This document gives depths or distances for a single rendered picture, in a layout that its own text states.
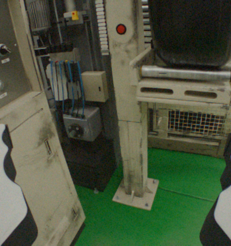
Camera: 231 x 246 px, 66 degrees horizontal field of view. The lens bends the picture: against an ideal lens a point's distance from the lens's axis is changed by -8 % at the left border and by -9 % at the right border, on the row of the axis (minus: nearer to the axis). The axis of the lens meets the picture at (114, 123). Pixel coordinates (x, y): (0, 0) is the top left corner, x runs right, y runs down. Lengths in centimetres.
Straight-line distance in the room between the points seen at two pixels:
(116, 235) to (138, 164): 45
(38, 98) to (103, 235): 89
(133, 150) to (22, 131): 63
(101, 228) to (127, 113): 73
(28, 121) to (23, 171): 17
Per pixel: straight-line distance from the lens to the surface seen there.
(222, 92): 75
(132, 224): 129
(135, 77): 74
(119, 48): 86
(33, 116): 70
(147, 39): 124
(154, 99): 77
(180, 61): 72
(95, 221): 133
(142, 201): 137
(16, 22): 72
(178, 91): 75
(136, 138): 102
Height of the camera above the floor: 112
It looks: 31 degrees down
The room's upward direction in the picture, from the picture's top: 7 degrees counter-clockwise
